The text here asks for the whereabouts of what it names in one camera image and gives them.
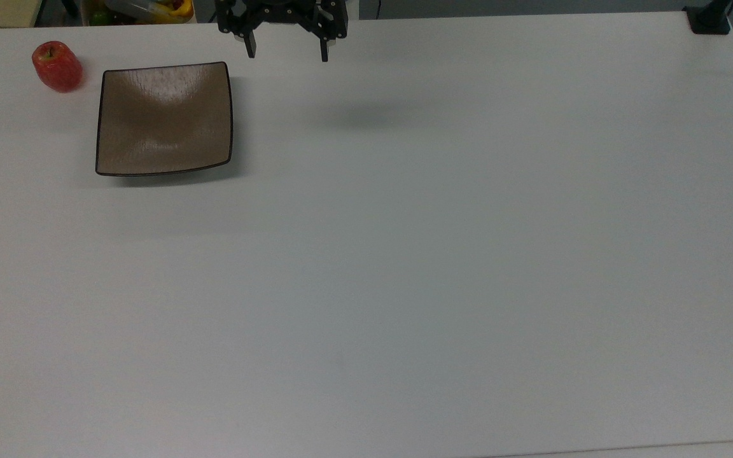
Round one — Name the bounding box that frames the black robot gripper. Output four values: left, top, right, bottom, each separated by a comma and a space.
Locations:
216, 0, 349, 63

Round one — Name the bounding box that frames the black camera stand clamp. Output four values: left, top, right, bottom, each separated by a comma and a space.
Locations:
683, 0, 733, 35

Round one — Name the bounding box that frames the red apple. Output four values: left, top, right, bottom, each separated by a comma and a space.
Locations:
31, 41, 84, 94

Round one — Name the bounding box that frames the square brown ceramic plate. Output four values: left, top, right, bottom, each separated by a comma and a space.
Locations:
95, 61, 234, 177

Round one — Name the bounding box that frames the bin of toy fruits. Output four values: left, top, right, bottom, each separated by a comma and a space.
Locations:
82, 0, 196, 26

